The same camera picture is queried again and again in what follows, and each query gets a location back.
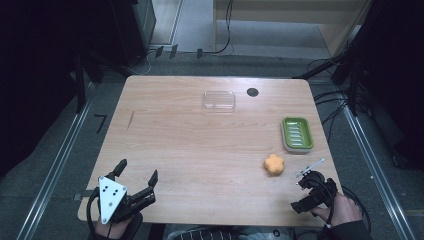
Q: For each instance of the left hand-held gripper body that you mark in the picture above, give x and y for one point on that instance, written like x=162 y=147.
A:
x=112 y=195

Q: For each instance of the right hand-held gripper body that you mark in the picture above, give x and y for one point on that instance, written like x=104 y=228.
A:
x=318 y=188

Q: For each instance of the person's right hand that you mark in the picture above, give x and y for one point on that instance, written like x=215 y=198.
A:
x=345 y=210

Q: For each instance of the person's left hand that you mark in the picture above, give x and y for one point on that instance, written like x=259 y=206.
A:
x=111 y=230

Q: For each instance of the grey tape strip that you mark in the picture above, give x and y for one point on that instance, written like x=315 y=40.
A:
x=83 y=195

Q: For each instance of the orange flower-shaped soap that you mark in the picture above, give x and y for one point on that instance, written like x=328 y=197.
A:
x=274 y=165

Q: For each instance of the green soap dish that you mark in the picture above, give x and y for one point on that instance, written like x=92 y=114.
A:
x=297 y=134

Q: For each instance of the person's striped clothing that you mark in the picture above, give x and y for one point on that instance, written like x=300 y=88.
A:
x=206 y=234

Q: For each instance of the clear plastic container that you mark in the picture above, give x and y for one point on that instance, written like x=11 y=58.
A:
x=219 y=101

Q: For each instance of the black round table grommet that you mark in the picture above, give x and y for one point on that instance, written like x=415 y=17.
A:
x=252 y=92

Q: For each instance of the black tripod stand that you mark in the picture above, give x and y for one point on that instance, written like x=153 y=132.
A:
x=346 y=63

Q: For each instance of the black cabinet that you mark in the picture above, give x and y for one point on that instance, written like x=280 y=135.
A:
x=133 y=30

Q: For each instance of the light wooden shelf unit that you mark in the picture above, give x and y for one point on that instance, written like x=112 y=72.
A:
x=290 y=13

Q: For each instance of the metal floor rail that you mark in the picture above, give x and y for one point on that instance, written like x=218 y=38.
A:
x=53 y=171
x=380 y=175

